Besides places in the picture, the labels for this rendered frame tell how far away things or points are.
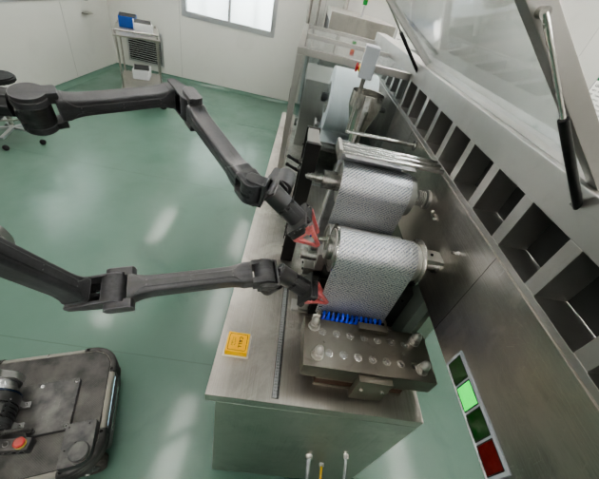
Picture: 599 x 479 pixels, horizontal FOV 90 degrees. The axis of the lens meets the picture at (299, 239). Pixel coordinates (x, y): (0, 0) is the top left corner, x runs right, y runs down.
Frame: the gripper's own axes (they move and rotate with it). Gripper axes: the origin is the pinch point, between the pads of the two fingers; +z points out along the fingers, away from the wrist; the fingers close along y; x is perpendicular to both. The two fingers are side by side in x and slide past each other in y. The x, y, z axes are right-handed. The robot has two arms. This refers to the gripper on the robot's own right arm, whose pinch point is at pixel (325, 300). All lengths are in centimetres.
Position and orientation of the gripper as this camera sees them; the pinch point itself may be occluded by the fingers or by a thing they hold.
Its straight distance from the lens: 99.3
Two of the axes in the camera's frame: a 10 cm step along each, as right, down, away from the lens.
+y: -0.4, 6.4, -7.7
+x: 6.6, -5.6, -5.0
